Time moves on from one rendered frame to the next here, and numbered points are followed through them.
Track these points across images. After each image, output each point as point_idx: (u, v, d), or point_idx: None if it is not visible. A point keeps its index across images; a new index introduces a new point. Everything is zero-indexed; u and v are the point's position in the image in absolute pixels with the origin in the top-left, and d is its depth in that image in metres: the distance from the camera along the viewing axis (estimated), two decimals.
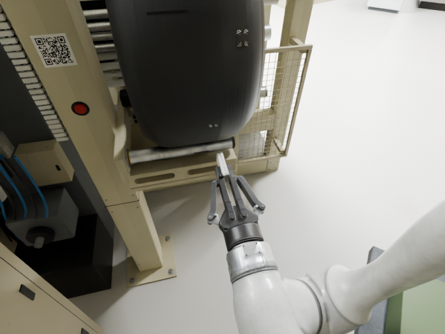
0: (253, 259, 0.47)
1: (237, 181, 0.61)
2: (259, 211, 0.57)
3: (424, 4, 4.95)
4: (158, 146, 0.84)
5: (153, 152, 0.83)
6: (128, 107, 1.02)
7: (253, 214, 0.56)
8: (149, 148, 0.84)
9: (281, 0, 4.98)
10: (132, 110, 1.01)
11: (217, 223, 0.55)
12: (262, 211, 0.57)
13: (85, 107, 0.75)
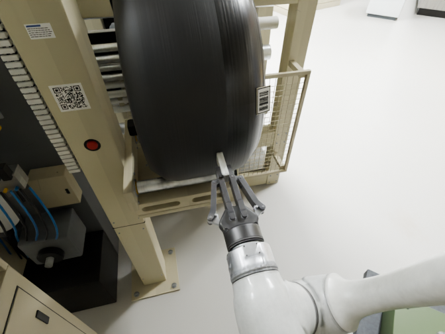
0: (253, 259, 0.47)
1: (237, 181, 0.61)
2: (259, 211, 0.57)
3: (422, 11, 5.00)
4: (167, 189, 0.91)
5: None
6: (136, 138, 1.09)
7: (253, 214, 0.56)
8: (158, 191, 0.90)
9: (281, 6, 5.03)
10: None
11: (217, 223, 0.55)
12: (262, 211, 0.57)
13: (97, 143, 0.80)
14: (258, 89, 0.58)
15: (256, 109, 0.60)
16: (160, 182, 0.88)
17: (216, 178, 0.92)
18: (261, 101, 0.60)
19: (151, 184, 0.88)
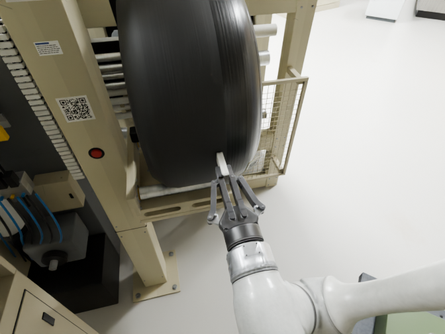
0: (253, 259, 0.47)
1: (237, 181, 0.61)
2: (259, 211, 0.57)
3: (421, 13, 5.03)
4: (166, 186, 0.92)
5: (162, 193, 0.91)
6: (137, 142, 1.10)
7: (253, 214, 0.56)
8: (157, 186, 0.91)
9: None
10: None
11: (217, 223, 0.55)
12: (262, 211, 0.57)
13: (100, 151, 0.83)
14: (249, 162, 0.74)
15: (246, 169, 0.78)
16: None
17: None
18: (250, 165, 0.77)
19: None
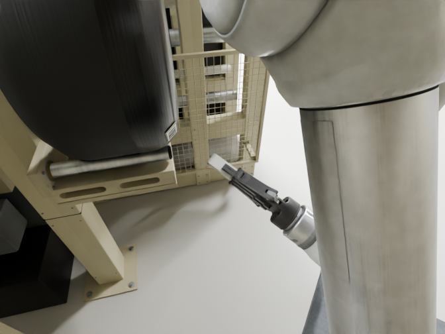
0: (294, 243, 0.62)
1: (240, 177, 0.61)
2: (273, 199, 0.58)
3: None
4: None
5: None
6: None
7: (272, 204, 0.60)
8: None
9: None
10: None
11: None
12: (274, 198, 0.58)
13: None
14: (167, 133, 0.62)
15: (167, 140, 0.66)
16: (83, 173, 0.79)
17: None
18: (169, 134, 0.65)
19: (73, 174, 0.78)
